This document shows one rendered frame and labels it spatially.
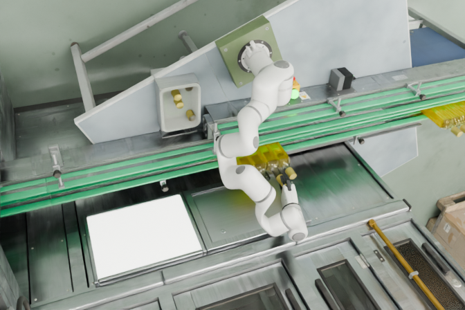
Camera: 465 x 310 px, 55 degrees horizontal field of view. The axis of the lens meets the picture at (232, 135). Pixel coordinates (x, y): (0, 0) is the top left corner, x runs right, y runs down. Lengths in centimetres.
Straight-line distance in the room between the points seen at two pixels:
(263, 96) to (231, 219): 60
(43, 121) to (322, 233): 155
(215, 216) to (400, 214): 82
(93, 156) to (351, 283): 116
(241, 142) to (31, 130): 136
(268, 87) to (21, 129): 146
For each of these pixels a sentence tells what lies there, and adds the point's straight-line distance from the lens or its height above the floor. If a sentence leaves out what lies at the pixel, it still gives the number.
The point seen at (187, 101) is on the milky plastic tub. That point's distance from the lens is 200.
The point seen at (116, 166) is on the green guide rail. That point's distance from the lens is 194.
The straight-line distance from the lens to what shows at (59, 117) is 260.
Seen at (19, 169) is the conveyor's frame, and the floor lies 82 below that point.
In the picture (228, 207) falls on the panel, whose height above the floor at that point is 113.
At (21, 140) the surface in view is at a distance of 251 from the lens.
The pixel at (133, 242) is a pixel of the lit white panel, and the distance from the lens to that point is 187.
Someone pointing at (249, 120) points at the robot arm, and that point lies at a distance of 151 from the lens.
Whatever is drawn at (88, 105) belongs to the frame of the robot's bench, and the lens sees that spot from 209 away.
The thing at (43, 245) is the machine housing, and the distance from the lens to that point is 199.
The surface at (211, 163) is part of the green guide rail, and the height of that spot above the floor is 94.
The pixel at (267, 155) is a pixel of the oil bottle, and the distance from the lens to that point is 200.
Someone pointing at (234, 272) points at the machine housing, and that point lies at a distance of 180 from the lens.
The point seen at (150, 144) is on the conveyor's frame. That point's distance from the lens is 200.
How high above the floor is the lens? 235
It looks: 46 degrees down
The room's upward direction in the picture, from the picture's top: 149 degrees clockwise
